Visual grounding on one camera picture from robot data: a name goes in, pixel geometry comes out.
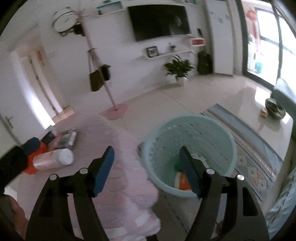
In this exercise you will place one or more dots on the teal plastic waste basket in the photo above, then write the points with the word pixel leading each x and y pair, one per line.
pixel 202 135

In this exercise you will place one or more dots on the white tall cabinet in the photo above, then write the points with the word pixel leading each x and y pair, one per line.
pixel 222 38

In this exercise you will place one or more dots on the red white wall box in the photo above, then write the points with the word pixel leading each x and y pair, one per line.
pixel 197 42

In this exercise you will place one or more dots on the white curved wall shelf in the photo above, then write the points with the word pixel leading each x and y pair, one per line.
pixel 167 54

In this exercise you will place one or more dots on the brown hanging bag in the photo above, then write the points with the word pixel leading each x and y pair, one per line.
pixel 96 80

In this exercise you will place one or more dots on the person's left hand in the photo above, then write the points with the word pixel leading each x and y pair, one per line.
pixel 15 214

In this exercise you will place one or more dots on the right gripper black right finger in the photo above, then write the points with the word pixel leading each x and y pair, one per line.
pixel 228 211

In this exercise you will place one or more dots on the pink cartoon bottle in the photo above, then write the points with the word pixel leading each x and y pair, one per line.
pixel 54 159

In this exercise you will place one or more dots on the green potted plant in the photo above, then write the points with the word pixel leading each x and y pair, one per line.
pixel 179 68

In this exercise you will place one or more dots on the grey sofa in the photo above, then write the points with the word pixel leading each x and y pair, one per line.
pixel 284 93

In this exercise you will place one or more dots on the patterned floor rug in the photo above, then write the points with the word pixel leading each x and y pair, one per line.
pixel 256 159

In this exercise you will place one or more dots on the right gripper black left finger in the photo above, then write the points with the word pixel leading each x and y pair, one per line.
pixel 65 210

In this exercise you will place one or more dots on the red plastic bag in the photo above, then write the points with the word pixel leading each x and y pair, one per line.
pixel 30 167

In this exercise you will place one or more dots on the round wall clock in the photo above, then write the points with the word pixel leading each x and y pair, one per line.
pixel 64 20

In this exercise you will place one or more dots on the orange panda snack bag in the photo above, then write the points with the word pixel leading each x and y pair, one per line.
pixel 181 182

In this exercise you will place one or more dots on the dark guitar bag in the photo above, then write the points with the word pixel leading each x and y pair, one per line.
pixel 205 65

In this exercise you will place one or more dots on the framed picture on shelf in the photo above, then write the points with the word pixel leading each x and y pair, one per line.
pixel 152 51

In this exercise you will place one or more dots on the teal wall shelf box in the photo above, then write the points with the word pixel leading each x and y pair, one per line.
pixel 109 7

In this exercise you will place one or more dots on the items pile on table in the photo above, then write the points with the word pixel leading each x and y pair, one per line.
pixel 54 139

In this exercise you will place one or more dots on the black wall television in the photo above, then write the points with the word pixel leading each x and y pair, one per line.
pixel 158 20

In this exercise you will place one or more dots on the pink fluffy table cloth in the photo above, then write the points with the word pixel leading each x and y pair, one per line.
pixel 125 204

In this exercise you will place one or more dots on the dark green bowl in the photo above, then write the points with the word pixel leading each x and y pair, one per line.
pixel 275 109

